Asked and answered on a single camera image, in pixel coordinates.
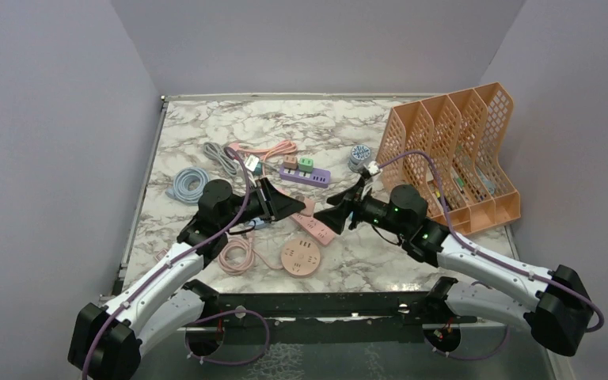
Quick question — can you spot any orange mesh file organizer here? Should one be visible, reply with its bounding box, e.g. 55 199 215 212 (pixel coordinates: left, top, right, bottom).
376 82 521 235

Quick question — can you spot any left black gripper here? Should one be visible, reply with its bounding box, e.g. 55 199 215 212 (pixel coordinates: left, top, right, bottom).
220 177 306 231

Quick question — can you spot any salmon coiled cable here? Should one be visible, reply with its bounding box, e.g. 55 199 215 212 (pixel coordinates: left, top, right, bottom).
228 139 300 168

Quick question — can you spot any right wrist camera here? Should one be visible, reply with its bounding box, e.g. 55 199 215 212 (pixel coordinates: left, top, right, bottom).
359 161 382 183

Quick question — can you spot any pink dual USB charger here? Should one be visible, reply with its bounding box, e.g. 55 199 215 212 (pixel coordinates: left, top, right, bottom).
283 154 298 170

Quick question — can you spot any green charger plug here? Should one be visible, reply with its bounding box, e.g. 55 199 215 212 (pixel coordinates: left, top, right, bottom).
298 157 314 173

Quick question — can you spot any blue round power socket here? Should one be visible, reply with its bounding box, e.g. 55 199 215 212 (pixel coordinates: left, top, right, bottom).
241 218 271 234

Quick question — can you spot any grey coiled cable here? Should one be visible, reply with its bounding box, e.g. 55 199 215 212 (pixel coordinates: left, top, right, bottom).
202 141 245 177

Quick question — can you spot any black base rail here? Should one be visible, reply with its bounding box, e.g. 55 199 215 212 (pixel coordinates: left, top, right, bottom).
183 279 477 345

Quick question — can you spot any blue coiled cable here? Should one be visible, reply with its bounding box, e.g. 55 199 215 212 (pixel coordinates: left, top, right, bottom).
165 166 212 204

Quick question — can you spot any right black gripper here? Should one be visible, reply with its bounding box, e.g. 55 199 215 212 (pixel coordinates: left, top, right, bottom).
314 177 409 238

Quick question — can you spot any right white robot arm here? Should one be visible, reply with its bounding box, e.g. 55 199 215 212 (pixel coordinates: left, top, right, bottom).
313 179 594 357

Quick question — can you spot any purple power strip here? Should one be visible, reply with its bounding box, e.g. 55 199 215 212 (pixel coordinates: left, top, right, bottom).
279 165 331 188

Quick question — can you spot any pink round power socket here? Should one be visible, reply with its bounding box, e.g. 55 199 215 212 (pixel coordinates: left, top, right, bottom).
280 237 321 278

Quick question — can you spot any blue patterned tape roll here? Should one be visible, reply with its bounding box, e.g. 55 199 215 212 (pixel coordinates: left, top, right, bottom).
348 144 372 173

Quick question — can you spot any pink coiled cable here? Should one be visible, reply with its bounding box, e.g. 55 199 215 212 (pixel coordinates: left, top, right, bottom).
218 233 284 276

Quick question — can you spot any pink long power strip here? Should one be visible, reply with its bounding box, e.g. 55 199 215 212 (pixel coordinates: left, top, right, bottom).
290 195 336 246

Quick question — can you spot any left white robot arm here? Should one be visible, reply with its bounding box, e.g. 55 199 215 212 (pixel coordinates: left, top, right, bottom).
67 178 306 379

